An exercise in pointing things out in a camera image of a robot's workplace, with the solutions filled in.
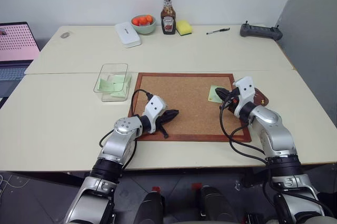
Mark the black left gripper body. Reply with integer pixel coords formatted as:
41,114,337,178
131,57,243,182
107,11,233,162
154,112,170,140

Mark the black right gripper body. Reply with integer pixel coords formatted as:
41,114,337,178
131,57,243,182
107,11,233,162
223,89,242,113

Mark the brown wooden tray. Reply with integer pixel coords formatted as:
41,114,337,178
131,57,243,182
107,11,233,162
252,87,270,108

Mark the clear plastic box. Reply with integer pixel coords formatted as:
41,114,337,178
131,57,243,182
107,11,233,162
93,63,133,103

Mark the black pen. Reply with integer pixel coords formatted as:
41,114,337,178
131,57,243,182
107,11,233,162
206,27,231,36

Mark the grey remote controller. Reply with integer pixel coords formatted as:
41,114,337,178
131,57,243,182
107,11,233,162
239,21,284,42

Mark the yellow sponge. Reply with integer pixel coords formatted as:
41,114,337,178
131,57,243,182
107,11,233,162
175,19,193,37

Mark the dark rounded shape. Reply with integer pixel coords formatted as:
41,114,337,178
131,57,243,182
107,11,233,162
140,190,166,224
198,185,239,224

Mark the pale green bowl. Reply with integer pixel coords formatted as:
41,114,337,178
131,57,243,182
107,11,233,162
131,14,156,35

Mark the white plastic case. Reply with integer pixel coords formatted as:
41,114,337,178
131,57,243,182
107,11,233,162
114,21,142,48

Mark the ketchup bottle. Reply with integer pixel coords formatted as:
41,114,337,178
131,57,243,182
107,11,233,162
160,0,177,36

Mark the laptop with pink screen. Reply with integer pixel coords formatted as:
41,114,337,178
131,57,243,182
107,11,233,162
0,21,42,100

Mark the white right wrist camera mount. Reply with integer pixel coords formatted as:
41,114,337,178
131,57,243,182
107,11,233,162
233,76,257,117

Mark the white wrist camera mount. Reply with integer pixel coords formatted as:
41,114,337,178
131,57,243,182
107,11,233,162
143,95,169,134
233,76,257,117

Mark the cork board with wooden frame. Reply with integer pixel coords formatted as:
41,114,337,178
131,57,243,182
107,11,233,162
128,72,252,143

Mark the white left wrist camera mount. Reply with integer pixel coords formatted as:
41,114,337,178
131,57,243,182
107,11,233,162
143,95,169,134

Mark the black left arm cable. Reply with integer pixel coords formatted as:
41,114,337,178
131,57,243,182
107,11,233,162
98,89,155,149

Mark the white cable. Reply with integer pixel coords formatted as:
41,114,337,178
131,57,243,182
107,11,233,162
0,171,30,191

